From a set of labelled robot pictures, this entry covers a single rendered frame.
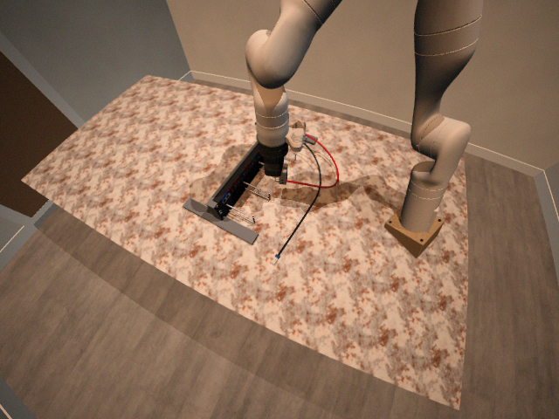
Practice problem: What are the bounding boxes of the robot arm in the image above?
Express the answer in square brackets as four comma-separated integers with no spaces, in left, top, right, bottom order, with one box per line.
[245,0,483,233]

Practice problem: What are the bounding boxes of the dark grey metal rack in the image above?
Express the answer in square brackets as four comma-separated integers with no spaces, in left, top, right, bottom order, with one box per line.
[183,141,264,244]

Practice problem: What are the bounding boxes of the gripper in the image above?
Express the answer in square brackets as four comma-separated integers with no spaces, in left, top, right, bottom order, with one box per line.
[256,119,306,185]

